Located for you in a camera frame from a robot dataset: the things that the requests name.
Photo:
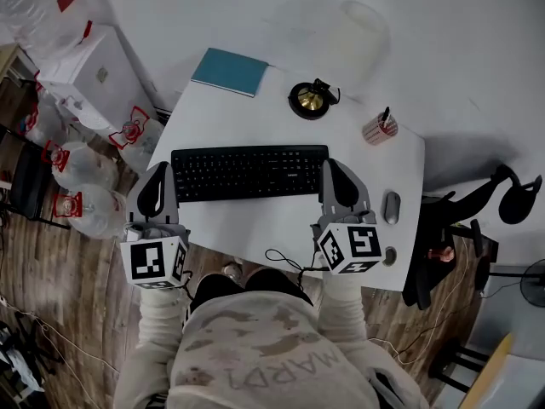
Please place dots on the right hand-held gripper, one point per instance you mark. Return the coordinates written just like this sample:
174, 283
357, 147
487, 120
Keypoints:
362, 241

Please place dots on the clear bag of empty bottles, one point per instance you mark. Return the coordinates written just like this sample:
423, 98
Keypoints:
34, 11

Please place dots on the black keyboard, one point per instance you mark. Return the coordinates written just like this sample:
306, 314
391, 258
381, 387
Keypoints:
249, 173

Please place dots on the black standing fan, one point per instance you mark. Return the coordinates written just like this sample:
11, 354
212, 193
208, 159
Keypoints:
534, 288

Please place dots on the person's left forearm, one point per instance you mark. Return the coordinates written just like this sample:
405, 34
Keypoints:
162, 318

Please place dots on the person's beige camouflage sweatshirt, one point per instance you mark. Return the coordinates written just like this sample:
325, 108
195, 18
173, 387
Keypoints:
264, 347

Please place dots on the striped pen cup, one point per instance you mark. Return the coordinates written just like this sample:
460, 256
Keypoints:
376, 132

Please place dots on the black office chair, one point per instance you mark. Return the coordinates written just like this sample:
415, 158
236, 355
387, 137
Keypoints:
421, 271

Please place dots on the person's grey shoe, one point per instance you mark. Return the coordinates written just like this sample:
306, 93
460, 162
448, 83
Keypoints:
232, 271

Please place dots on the black folding chair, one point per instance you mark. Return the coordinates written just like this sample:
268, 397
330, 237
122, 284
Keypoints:
30, 186

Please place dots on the white water dispenser cabinet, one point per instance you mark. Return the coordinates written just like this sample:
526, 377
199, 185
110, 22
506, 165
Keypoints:
102, 79

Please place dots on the black-based lamp with white shade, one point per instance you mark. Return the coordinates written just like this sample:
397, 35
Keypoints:
308, 102

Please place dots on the black stool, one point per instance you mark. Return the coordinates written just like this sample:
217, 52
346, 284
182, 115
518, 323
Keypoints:
455, 364

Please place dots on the black tripod stand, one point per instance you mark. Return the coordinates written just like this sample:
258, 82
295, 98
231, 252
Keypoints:
32, 335

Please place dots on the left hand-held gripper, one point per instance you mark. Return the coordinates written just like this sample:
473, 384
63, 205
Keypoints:
147, 260

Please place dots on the person's black trousers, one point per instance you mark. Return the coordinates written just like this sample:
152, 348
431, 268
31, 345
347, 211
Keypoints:
217, 286

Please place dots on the black pen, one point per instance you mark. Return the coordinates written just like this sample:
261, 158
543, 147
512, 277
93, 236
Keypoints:
385, 117

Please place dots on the person's right forearm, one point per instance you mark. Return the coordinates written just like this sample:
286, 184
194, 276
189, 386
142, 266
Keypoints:
340, 309

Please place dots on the grey computer mouse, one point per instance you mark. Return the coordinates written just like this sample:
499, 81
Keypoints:
392, 208

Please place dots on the cluster of clear water jugs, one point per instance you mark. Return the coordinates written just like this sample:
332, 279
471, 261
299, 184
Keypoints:
89, 211

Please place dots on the teal notebook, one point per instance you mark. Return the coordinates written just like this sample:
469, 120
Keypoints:
230, 71

